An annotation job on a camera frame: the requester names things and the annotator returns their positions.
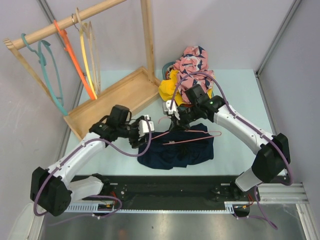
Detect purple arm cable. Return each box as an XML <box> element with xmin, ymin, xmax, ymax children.
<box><xmin>33</xmin><ymin>119</ymin><xmax>153</xmax><ymax>217</ymax></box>
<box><xmin>169</xmin><ymin>71</ymin><xmax>295</xmax><ymax>187</ymax></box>

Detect teal laundry basket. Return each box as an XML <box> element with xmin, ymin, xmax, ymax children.
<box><xmin>161</xmin><ymin>60</ymin><xmax>215</xmax><ymax>111</ymax></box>

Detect orange hanger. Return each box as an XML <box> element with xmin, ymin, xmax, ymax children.
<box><xmin>53</xmin><ymin>20</ymin><xmax>97</xmax><ymax>100</ymax></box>

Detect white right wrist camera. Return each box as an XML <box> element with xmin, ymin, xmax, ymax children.
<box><xmin>162</xmin><ymin>100</ymin><xmax>180</xmax><ymax>120</ymax></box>

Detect wooden clothes rack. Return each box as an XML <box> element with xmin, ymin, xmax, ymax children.
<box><xmin>3</xmin><ymin>0</ymin><xmax>161</xmax><ymax>139</ymax></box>

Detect teal hanger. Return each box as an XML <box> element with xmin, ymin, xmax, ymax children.
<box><xmin>20</xmin><ymin>32</ymin><xmax>69</xmax><ymax>116</ymax></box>

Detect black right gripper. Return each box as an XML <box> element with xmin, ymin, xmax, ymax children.
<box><xmin>169</xmin><ymin>104</ymin><xmax>201</xmax><ymax>133</ymax></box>

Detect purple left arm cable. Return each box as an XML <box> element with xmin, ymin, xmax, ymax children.
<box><xmin>33</xmin><ymin>119</ymin><xmax>153</xmax><ymax>217</ymax></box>

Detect pink patterned garment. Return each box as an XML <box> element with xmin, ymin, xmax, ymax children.
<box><xmin>173</xmin><ymin>46</ymin><xmax>215</xmax><ymax>104</ymax></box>

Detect yellow hanger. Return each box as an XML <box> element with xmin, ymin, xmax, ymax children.
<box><xmin>79</xmin><ymin>22</ymin><xmax>97</xmax><ymax>100</ymax></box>

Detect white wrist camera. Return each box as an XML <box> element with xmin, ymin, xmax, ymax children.
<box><xmin>138</xmin><ymin>114</ymin><xmax>155</xmax><ymax>137</ymax></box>
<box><xmin>162</xmin><ymin>100</ymin><xmax>180</xmax><ymax>120</ymax></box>

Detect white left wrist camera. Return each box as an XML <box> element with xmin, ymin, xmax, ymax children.
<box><xmin>138</xmin><ymin>114</ymin><xmax>155</xmax><ymax>137</ymax></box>

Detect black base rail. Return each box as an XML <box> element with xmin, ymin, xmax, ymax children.
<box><xmin>69</xmin><ymin>174</ymin><xmax>261</xmax><ymax>211</ymax></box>

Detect grey slotted cable duct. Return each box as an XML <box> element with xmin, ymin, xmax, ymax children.
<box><xmin>64</xmin><ymin>201</ymin><xmax>245</xmax><ymax>215</ymax></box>

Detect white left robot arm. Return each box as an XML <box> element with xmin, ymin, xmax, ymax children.
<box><xmin>30</xmin><ymin>105</ymin><xmax>155</xmax><ymax>217</ymax></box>

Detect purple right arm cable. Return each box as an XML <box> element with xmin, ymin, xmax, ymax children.
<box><xmin>169</xmin><ymin>71</ymin><xmax>295</xmax><ymax>187</ymax></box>

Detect beige wooden hanger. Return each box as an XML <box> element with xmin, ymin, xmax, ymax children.
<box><xmin>75</xmin><ymin>7</ymin><xmax>101</xmax><ymax>98</ymax></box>

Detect pink wire hanger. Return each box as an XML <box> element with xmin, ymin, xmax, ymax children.
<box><xmin>151</xmin><ymin>128</ymin><xmax>222</xmax><ymax>145</ymax></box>

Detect navy blue shorts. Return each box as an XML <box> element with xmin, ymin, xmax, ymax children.
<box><xmin>137</xmin><ymin>123</ymin><xmax>214</xmax><ymax>170</ymax></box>

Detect yellow garment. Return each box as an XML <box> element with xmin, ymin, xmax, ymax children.
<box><xmin>158</xmin><ymin>70</ymin><xmax>189</xmax><ymax>106</ymax></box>

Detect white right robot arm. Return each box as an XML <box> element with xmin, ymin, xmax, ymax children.
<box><xmin>162</xmin><ymin>85</ymin><xmax>291</xmax><ymax>201</ymax></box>

